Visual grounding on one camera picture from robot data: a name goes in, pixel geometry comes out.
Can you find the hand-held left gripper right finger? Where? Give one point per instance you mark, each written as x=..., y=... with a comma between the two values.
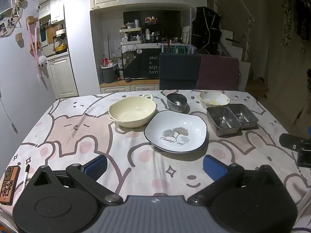
x=213, y=167

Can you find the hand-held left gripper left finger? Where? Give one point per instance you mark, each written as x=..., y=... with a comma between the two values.
x=96, y=167

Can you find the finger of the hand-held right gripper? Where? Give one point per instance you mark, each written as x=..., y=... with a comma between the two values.
x=290, y=141

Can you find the steel rectangular container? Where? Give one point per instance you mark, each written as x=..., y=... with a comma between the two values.
x=223, y=120
x=244, y=114

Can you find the white leaf-print plate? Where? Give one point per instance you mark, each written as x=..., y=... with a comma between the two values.
x=175, y=126

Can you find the white floral bowl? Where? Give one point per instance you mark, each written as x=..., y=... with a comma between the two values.
x=213, y=98

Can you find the round steel bowl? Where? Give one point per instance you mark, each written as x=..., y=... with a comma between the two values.
x=176, y=100

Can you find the bear-print tablecloth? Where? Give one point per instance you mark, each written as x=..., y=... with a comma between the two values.
x=73, y=131

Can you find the black marker pen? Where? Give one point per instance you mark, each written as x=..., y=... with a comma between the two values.
x=26, y=174

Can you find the low wooden platform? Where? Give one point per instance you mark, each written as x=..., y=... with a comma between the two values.
x=126, y=86

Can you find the phone in orange case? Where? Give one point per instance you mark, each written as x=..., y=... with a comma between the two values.
x=9, y=187

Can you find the grey trash bin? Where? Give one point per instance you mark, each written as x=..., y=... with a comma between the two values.
x=108, y=75

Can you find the maroon chair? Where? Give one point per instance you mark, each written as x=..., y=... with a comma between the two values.
x=218, y=72

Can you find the white lower cabinet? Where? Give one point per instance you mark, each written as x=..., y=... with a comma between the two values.
x=63, y=77

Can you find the dark blue chair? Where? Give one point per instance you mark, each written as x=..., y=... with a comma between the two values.
x=179, y=70

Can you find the black curtain with white lettering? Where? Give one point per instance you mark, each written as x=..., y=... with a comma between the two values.
x=141, y=65

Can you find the yellow pot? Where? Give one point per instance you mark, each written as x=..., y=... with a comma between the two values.
x=60, y=49

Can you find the green sign plate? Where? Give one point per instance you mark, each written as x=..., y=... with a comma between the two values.
x=175, y=49

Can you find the dark hanging garland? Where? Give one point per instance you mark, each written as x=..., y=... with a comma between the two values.
x=295, y=17

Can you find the white shelf rack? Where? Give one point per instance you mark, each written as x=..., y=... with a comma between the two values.
x=130, y=36

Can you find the black jacket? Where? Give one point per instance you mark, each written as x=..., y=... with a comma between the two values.
x=205, y=31

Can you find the pink ribbon wall decoration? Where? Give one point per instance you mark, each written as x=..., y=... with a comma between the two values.
x=36, y=43

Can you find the wall photo collage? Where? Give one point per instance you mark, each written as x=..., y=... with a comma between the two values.
x=11, y=17

